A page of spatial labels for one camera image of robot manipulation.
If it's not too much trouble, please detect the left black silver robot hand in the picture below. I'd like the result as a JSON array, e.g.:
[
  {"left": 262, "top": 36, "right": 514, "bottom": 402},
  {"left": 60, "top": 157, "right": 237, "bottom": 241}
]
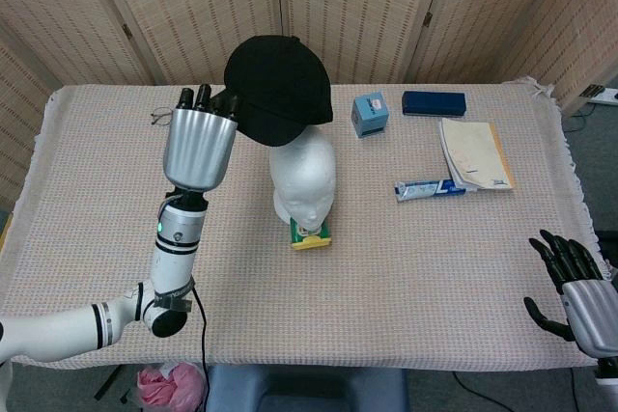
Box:
[{"left": 162, "top": 84, "right": 241, "bottom": 192}]

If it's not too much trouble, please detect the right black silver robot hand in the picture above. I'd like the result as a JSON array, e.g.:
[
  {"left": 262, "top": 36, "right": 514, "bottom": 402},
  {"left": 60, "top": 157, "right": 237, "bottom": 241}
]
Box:
[{"left": 523, "top": 229, "right": 618, "bottom": 360}]

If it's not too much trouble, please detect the black baseball cap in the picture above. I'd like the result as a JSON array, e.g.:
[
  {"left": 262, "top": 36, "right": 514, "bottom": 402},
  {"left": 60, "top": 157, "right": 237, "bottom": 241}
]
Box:
[{"left": 211, "top": 35, "right": 335, "bottom": 148}]

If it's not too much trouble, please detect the white foam mannequin head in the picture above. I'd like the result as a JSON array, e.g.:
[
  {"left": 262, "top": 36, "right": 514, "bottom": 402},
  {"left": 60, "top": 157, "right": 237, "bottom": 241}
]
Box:
[{"left": 268, "top": 125, "right": 337, "bottom": 234}]

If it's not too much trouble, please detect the green yellow carton box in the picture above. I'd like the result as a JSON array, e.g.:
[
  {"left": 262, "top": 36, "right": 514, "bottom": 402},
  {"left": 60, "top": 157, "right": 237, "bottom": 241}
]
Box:
[{"left": 290, "top": 216, "right": 334, "bottom": 253}]

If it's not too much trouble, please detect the woven bamboo folding screen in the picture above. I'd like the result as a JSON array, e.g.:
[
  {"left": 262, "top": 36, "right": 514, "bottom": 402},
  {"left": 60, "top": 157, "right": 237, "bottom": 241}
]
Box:
[{"left": 0, "top": 0, "right": 618, "bottom": 210}]

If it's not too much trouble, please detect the small light blue box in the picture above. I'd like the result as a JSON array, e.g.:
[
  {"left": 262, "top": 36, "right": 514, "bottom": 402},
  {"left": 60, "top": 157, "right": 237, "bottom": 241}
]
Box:
[{"left": 351, "top": 91, "right": 390, "bottom": 140}]

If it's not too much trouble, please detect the cream notebook with orange edge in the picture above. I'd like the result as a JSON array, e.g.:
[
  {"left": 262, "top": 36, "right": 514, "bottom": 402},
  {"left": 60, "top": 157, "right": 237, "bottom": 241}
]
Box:
[{"left": 437, "top": 117, "right": 516, "bottom": 192}]

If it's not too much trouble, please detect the beige woven tablecloth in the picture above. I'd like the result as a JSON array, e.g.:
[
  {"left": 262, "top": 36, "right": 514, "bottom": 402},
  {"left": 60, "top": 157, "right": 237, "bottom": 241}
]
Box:
[{"left": 0, "top": 76, "right": 618, "bottom": 374}]

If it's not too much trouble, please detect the white power strip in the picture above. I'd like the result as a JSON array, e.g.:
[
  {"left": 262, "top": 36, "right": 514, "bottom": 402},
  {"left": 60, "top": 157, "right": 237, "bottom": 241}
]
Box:
[{"left": 581, "top": 84, "right": 618, "bottom": 105}]

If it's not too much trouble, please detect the pink plastic bag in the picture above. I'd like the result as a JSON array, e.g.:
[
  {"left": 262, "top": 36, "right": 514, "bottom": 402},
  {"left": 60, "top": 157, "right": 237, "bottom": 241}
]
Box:
[{"left": 136, "top": 362, "right": 207, "bottom": 408}]

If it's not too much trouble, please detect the dark blue glasses case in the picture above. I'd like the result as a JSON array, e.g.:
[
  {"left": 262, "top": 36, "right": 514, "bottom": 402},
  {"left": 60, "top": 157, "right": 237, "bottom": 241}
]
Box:
[{"left": 401, "top": 90, "right": 468, "bottom": 119}]

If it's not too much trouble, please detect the black stick on floor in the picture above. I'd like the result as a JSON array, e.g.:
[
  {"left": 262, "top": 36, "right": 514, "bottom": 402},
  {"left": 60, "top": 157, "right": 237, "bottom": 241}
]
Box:
[{"left": 93, "top": 365, "right": 123, "bottom": 401}]

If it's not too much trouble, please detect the blue padded chair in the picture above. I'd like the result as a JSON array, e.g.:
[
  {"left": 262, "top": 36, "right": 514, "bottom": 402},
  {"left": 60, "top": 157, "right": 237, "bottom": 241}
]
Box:
[{"left": 207, "top": 364, "right": 411, "bottom": 412}]

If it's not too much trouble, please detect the black floor cable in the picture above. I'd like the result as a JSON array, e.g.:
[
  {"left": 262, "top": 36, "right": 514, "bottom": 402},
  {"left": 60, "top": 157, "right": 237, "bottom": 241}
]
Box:
[{"left": 451, "top": 371, "right": 514, "bottom": 412}]

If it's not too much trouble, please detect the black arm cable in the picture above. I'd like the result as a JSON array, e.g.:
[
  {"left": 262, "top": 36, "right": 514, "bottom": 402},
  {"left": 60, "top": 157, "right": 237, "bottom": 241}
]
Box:
[{"left": 189, "top": 285, "right": 212, "bottom": 412}]

